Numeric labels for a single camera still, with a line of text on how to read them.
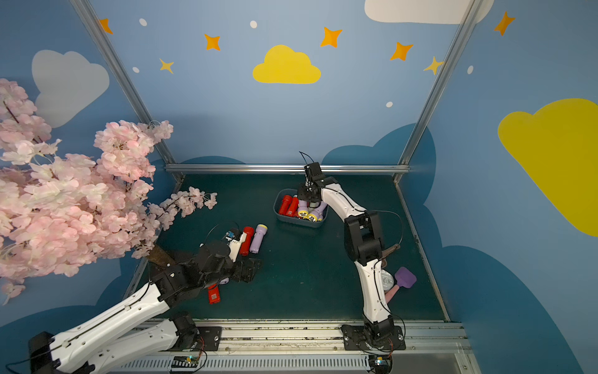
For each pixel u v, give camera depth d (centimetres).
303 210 96
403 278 87
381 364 73
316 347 74
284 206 107
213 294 81
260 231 98
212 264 55
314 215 98
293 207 107
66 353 40
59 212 45
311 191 77
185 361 73
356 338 75
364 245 60
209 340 74
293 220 102
